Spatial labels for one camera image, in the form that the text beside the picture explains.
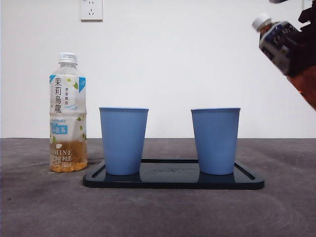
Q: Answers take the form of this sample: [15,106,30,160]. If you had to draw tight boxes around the dark glossy tray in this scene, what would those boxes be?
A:
[82,158,266,190]

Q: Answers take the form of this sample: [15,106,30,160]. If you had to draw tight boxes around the white wall socket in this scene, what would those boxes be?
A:
[80,0,104,22]

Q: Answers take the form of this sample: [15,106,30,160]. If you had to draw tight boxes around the blue ribbed cup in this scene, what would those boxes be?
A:
[191,107,241,176]
[99,107,150,176]

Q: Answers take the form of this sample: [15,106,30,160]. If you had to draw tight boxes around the dark oolong tea bottle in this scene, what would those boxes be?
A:
[251,12,316,111]

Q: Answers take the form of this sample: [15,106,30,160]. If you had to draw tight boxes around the jasmine tea bottle pale label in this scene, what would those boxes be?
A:
[48,52,88,173]

